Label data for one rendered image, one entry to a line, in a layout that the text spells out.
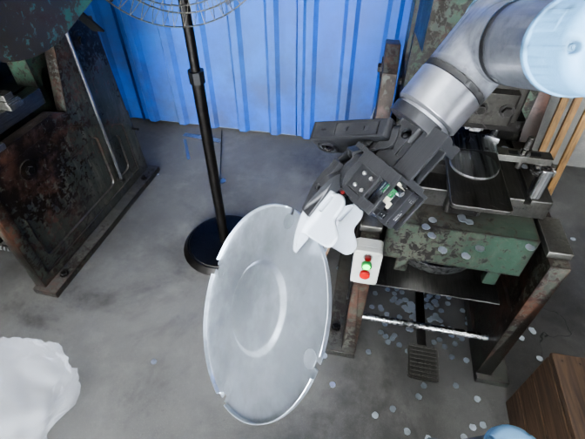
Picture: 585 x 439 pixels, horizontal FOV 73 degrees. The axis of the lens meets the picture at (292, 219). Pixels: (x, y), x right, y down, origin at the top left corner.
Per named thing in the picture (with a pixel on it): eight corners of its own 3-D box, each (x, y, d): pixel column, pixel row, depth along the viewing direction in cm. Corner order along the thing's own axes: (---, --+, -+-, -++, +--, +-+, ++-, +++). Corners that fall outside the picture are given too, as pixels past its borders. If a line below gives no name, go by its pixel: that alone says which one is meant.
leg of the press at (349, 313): (355, 359, 149) (400, 160, 86) (325, 353, 150) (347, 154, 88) (370, 200, 214) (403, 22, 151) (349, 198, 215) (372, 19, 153)
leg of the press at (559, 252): (506, 388, 141) (676, 192, 79) (472, 381, 143) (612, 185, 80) (474, 214, 206) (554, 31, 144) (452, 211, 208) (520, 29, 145)
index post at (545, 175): (540, 199, 107) (556, 171, 100) (527, 198, 107) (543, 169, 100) (537, 192, 109) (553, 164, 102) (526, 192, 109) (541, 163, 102)
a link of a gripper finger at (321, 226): (300, 272, 44) (355, 210, 42) (275, 239, 48) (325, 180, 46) (315, 277, 47) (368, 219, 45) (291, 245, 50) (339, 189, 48)
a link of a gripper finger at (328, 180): (300, 212, 45) (353, 151, 43) (294, 205, 46) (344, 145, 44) (323, 225, 49) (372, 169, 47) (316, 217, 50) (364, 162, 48)
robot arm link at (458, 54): (537, -43, 35) (481, -28, 43) (448, 64, 37) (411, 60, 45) (583, 20, 38) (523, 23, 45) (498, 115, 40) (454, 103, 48)
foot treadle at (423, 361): (435, 389, 129) (440, 381, 126) (404, 382, 131) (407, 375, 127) (428, 254, 171) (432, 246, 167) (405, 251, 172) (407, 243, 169)
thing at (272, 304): (275, 482, 45) (270, 483, 45) (191, 344, 68) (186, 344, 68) (368, 245, 42) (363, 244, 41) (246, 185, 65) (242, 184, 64)
